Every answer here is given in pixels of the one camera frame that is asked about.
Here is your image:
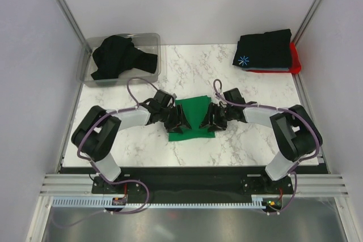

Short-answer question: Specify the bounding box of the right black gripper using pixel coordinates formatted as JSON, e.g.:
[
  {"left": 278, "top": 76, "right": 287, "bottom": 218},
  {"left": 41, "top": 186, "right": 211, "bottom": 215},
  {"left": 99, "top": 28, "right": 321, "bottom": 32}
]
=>
[{"left": 200, "top": 102, "right": 234, "bottom": 132}]

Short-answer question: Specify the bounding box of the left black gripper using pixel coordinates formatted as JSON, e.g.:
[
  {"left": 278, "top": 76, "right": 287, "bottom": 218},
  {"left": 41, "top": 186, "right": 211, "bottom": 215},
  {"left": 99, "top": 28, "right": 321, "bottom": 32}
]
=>
[{"left": 159, "top": 104, "right": 191, "bottom": 134}]

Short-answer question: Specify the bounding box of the green t shirt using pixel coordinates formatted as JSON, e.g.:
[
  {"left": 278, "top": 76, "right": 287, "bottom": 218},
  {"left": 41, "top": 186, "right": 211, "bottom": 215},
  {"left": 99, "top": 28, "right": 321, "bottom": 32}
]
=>
[{"left": 168, "top": 95, "right": 215, "bottom": 142}]

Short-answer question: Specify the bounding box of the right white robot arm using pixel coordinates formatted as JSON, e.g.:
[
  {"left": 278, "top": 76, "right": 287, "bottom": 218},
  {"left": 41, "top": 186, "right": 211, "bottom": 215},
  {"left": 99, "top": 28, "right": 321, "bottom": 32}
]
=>
[{"left": 199, "top": 101, "right": 323, "bottom": 193}]

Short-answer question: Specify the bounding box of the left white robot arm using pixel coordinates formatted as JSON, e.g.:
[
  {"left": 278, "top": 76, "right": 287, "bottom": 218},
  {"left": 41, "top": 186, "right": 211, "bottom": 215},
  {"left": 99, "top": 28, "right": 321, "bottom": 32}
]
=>
[{"left": 71, "top": 99, "right": 192, "bottom": 193}]

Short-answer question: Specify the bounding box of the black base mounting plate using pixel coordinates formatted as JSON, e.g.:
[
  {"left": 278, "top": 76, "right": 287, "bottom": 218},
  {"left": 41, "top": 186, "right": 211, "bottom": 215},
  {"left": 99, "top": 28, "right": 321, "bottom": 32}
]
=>
[{"left": 90, "top": 165, "right": 331, "bottom": 205}]

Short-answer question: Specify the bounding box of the clear plastic bin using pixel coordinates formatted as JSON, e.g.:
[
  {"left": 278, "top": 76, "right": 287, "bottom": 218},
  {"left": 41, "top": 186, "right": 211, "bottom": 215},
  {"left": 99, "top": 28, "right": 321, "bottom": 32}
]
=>
[{"left": 77, "top": 33, "right": 162, "bottom": 87}]

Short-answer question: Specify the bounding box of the crumpled black t shirt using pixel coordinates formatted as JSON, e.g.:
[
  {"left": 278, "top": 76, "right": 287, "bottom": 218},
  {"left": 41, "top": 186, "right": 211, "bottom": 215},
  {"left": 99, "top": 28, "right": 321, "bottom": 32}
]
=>
[{"left": 91, "top": 35, "right": 158, "bottom": 80}]

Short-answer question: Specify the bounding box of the folded black t shirt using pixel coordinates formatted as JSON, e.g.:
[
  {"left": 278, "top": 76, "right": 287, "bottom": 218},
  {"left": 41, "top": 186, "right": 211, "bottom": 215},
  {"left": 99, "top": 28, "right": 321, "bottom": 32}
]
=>
[{"left": 233, "top": 29, "right": 292, "bottom": 68}]

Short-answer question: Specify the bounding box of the folded red t shirt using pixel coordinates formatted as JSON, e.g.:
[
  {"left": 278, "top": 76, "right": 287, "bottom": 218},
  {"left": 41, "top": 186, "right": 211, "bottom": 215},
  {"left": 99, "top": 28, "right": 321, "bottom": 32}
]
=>
[{"left": 243, "top": 43, "right": 302, "bottom": 74}]

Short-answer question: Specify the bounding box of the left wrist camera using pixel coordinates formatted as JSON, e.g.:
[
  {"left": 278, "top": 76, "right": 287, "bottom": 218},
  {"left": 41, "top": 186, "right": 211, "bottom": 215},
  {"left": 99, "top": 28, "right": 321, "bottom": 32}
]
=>
[{"left": 153, "top": 90, "right": 175, "bottom": 107}]

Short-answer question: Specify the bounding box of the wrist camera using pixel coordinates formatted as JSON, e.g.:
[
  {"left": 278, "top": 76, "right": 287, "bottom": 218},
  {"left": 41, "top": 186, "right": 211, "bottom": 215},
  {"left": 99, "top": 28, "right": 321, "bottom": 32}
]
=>
[
  {"left": 223, "top": 88, "right": 246, "bottom": 104},
  {"left": 153, "top": 90, "right": 175, "bottom": 107}
]

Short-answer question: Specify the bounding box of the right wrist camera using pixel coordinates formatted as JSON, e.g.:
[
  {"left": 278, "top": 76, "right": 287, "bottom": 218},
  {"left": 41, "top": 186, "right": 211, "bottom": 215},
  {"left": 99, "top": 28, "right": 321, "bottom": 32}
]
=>
[{"left": 223, "top": 88, "right": 246, "bottom": 104}]

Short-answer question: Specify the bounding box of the white slotted cable duct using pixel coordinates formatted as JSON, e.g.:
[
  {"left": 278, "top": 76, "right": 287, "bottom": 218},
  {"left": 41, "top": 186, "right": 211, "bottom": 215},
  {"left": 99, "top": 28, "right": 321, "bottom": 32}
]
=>
[{"left": 52, "top": 196, "right": 282, "bottom": 209}]

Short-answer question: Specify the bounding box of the right aluminium frame post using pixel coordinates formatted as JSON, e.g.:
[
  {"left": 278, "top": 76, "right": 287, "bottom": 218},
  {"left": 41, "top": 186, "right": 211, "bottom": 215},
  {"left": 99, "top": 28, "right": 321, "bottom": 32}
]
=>
[{"left": 293, "top": 0, "right": 323, "bottom": 45}]

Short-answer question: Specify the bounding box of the aluminium frame post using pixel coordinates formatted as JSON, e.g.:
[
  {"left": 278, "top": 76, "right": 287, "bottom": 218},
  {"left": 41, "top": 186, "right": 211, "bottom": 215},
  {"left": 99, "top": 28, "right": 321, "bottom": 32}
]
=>
[
  {"left": 293, "top": 0, "right": 323, "bottom": 45},
  {"left": 56, "top": 0, "right": 86, "bottom": 45}
]

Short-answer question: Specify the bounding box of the left aluminium frame post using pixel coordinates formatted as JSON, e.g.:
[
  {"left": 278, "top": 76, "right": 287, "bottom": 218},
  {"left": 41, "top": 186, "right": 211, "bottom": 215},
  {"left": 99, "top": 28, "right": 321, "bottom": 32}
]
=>
[{"left": 56, "top": 0, "right": 86, "bottom": 45}]

